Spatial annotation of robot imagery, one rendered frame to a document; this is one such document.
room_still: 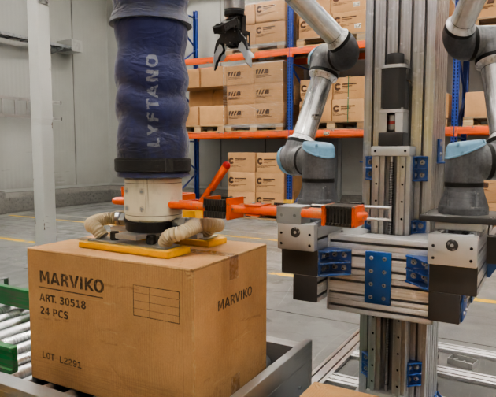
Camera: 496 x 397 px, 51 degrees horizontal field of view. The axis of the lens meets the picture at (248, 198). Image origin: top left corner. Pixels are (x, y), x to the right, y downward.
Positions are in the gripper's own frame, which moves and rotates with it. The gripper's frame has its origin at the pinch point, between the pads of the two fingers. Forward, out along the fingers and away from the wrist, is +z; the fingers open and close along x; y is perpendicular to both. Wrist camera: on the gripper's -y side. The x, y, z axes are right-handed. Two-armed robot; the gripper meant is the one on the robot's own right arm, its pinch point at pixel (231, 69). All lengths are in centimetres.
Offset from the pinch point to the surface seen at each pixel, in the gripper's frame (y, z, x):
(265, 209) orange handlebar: -40, 44, -35
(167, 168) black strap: -42, 33, -5
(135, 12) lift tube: -47.7, -8.7, 1.1
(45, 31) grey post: 127, -65, 250
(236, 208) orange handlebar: -40, 44, -26
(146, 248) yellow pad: -50, 55, -3
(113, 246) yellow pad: -51, 55, 8
